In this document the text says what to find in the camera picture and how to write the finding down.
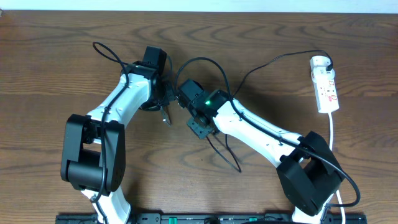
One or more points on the white charger plug adapter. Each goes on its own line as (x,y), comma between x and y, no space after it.
(321,61)

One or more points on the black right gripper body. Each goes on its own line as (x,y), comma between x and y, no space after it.
(199,132)

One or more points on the white power strip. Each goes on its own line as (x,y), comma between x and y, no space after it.
(325,90)

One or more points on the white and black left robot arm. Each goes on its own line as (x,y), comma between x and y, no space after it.
(94,147)

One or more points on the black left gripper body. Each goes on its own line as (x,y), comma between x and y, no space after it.
(166,94)

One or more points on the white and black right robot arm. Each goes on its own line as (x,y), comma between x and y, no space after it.
(307,169)

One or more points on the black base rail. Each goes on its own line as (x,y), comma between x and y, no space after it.
(156,218)

